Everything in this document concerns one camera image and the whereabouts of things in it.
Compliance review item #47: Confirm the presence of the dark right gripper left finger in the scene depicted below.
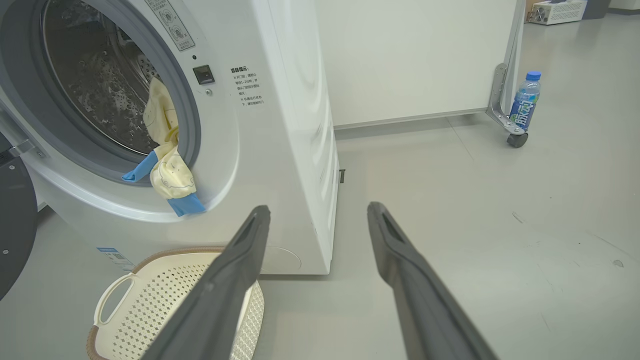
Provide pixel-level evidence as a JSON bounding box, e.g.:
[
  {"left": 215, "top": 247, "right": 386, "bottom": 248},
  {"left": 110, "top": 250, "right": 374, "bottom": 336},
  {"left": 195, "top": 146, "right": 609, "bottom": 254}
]
[{"left": 141, "top": 205, "right": 271, "bottom": 360}]

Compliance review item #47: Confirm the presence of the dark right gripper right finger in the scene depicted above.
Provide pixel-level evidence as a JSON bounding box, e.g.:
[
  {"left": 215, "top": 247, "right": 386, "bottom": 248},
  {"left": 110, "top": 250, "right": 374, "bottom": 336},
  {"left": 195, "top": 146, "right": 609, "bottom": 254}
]
[{"left": 367, "top": 201, "right": 501, "bottom": 360}]

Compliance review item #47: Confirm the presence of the cream garment with blue cuffs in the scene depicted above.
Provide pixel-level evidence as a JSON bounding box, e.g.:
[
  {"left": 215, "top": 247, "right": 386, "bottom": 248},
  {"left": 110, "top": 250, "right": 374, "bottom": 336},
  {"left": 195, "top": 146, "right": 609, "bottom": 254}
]
[{"left": 121, "top": 76, "right": 207, "bottom": 217}]

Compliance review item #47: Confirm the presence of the white front-load washing machine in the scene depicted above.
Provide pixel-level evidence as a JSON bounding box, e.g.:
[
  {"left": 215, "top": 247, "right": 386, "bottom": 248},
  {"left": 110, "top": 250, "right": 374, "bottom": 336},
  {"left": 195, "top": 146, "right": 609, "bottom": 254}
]
[{"left": 0, "top": 0, "right": 341, "bottom": 276}]

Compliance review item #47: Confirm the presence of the cream perforated laundry basket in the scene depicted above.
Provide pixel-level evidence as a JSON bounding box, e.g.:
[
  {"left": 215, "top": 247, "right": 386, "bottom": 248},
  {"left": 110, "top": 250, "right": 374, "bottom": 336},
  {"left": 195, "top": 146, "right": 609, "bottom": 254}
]
[{"left": 86, "top": 246, "right": 266, "bottom": 360}]

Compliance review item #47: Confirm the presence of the blue energy label sticker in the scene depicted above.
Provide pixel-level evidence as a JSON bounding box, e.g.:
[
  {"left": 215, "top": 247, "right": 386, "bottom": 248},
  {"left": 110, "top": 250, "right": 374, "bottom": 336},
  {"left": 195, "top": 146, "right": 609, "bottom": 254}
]
[{"left": 96, "top": 247, "right": 136, "bottom": 272}]

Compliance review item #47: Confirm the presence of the metal panel foot with caster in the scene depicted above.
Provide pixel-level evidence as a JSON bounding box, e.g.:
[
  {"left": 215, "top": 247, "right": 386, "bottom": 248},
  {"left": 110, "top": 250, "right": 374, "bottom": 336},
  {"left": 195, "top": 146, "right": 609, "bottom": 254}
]
[{"left": 486, "top": 62, "right": 529, "bottom": 148}]

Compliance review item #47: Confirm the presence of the blue-capped drink bottle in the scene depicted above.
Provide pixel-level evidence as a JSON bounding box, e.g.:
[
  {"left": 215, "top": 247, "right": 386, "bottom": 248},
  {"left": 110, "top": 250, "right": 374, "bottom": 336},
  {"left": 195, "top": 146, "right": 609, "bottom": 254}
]
[{"left": 509, "top": 70, "right": 542, "bottom": 132}]

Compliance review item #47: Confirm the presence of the white partition panel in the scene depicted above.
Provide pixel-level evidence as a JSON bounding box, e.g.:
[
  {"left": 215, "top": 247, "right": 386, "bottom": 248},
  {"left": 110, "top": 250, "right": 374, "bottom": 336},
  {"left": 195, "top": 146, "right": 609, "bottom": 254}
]
[{"left": 315, "top": 0, "right": 527, "bottom": 130}]

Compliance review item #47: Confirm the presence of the white vented equipment box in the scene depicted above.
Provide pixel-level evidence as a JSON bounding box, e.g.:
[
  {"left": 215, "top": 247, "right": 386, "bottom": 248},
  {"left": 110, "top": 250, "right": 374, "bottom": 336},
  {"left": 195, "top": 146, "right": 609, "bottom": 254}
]
[{"left": 529, "top": 0, "right": 588, "bottom": 26}]

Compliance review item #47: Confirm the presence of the dark grey waste bin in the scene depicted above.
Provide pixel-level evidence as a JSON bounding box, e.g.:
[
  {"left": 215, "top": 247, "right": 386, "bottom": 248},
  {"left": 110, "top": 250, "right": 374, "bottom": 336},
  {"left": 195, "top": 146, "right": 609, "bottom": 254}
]
[{"left": 582, "top": 0, "right": 611, "bottom": 20}]

